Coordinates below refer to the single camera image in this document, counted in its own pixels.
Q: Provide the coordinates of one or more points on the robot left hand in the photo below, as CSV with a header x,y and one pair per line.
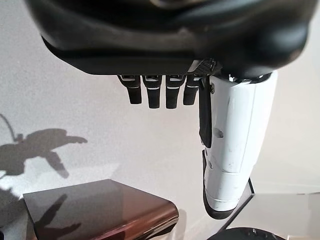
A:
x,y
162,37

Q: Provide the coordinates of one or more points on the glossy brown stool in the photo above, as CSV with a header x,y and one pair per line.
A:
x,y
100,207

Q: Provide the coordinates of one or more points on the black round housing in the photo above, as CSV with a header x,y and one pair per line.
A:
x,y
242,235

